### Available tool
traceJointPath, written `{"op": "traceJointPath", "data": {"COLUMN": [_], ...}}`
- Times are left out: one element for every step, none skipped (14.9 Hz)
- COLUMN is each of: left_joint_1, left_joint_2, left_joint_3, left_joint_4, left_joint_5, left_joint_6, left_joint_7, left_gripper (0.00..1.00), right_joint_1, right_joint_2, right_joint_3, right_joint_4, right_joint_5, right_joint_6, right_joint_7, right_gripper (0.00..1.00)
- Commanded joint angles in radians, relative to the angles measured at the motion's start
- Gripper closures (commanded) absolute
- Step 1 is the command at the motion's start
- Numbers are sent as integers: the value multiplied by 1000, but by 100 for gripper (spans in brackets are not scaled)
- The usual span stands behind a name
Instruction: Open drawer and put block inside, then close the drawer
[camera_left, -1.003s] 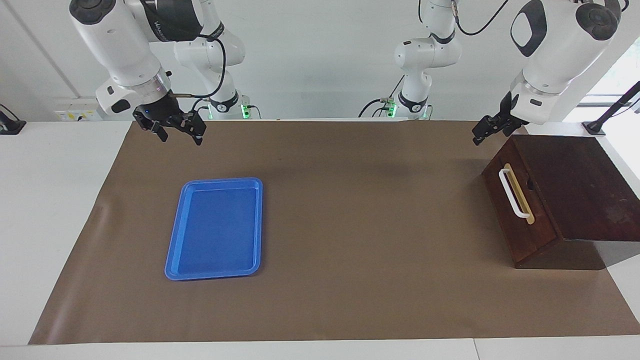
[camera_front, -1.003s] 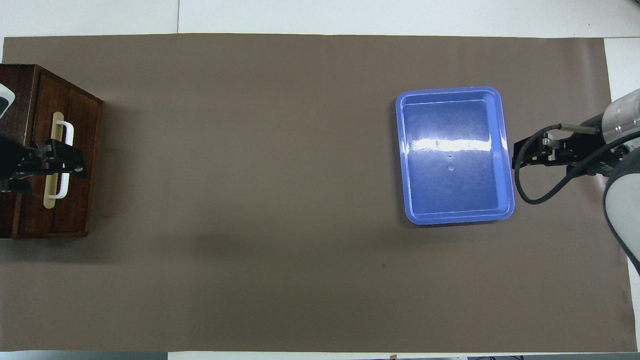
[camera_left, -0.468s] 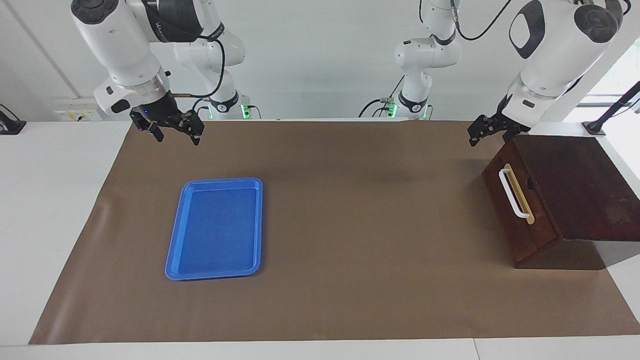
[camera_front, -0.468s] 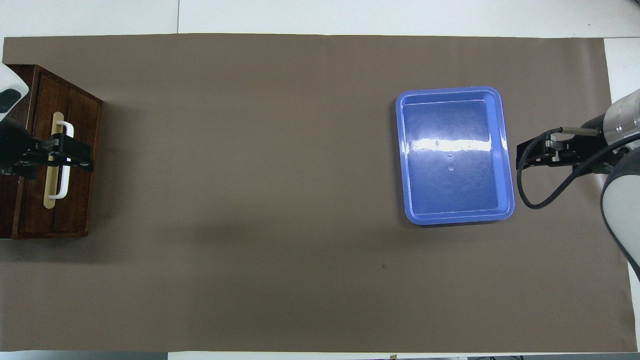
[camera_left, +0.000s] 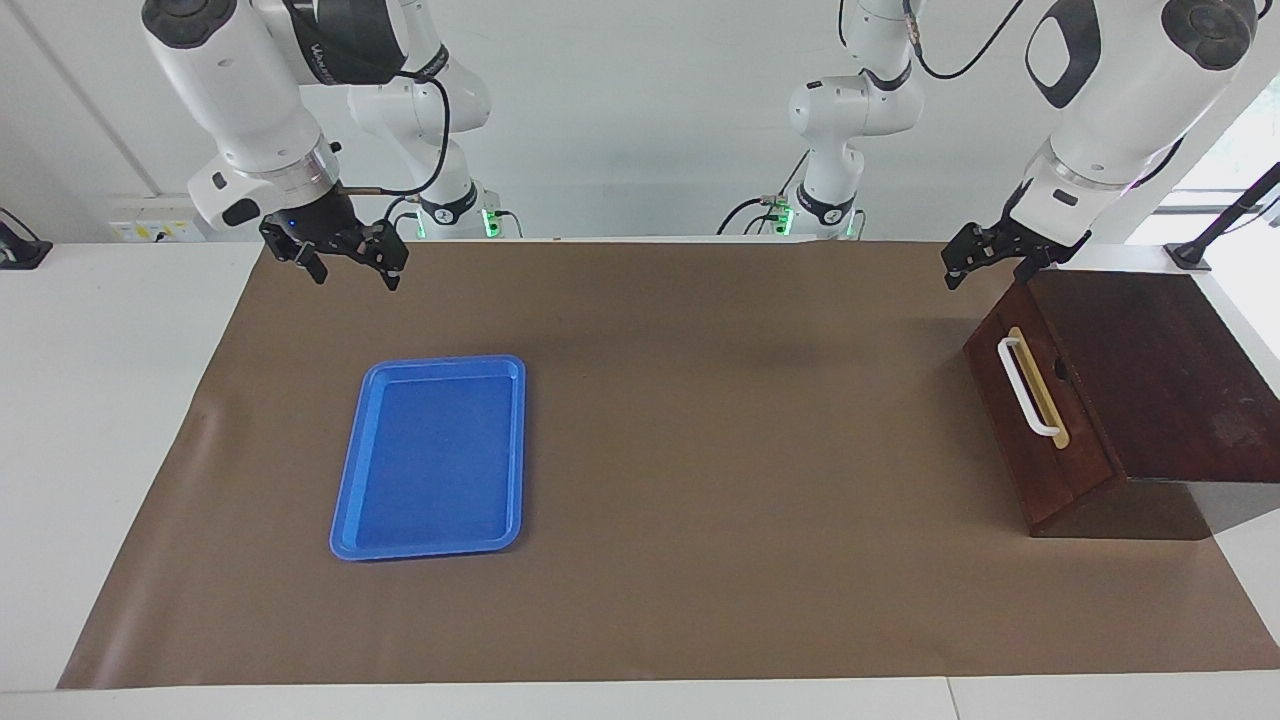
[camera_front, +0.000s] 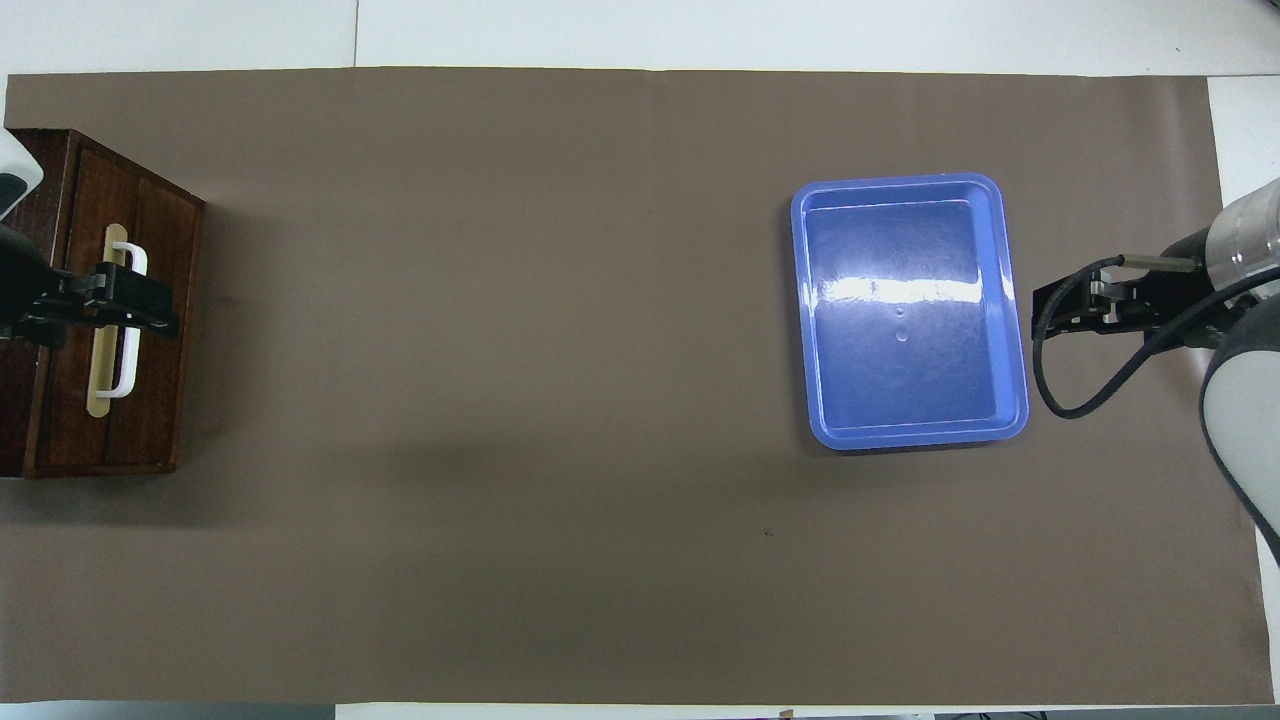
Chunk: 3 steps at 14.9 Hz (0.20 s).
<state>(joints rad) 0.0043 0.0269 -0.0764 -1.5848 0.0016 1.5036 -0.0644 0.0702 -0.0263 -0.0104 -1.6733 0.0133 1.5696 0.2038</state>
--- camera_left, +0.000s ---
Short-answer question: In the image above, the white drawer handle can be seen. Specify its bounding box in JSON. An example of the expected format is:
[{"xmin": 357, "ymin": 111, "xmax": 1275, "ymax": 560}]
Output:
[{"xmin": 997, "ymin": 338, "xmax": 1064, "ymax": 440}]

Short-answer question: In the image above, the wooden drawer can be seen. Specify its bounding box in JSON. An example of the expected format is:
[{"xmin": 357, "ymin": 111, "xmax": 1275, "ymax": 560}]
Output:
[{"xmin": 963, "ymin": 276, "xmax": 1121, "ymax": 506}]

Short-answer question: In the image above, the black stand with base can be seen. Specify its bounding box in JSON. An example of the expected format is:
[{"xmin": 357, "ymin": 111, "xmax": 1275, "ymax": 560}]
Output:
[{"xmin": 1165, "ymin": 163, "xmax": 1280, "ymax": 272}]

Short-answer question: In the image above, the dark wooden cabinet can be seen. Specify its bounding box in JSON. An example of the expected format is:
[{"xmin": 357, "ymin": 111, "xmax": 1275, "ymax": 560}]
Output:
[{"xmin": 963, "ymin": 270, "xmax": 1280, "ymax": 541}]

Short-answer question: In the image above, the blue plastic tray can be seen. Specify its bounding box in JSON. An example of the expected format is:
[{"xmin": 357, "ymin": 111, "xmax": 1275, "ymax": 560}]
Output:
[{"xmin": 330, "ymin": 355, "xmax": 527, "ymax": 561}]

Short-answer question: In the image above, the brown table mat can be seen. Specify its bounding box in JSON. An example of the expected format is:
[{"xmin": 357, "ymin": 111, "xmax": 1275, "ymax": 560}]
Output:
[{"xmin": 57, "ymin": 238, "xmax": 1280, "ymax": 689}]

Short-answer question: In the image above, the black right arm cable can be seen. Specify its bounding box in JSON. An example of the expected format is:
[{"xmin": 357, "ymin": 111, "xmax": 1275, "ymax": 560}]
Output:
[{"xmin": 335, "ymin": 70, "xmax": 452, "ymax": 197}]

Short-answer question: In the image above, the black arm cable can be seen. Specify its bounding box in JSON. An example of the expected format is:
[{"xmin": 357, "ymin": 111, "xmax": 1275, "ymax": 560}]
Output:
[
  {"xmin": 335, "ymin": 70, "xmax": 452, "ymax": 197},
  {"xmin": 900, "ymin": 0, "xmax": 1021, "ymax": 81}
]

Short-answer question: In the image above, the white wall outlet box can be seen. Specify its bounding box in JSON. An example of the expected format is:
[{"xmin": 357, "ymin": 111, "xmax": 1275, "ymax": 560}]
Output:
[{"xmin": 108, "ymin": 195, "xmax": 201, "ymax": 243}]

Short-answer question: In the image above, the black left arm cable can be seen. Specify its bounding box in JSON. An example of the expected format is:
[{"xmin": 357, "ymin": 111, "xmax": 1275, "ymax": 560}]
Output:
[{"xmin": 900, "ymin": 0, "xmax": 1021, "ymax": 81}]

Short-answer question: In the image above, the black left base cable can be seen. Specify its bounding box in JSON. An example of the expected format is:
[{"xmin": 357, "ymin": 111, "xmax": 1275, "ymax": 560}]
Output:
[{"xmin": 716, "ymin": 196, "xmax": 793, "ymax": 237}]

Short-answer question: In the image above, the black clamp mount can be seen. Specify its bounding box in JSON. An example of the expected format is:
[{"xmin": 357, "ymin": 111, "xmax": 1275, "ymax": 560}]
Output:
[{"xmin": 0, "ymin": 208, "xmax": 53, "ymax": 270}]

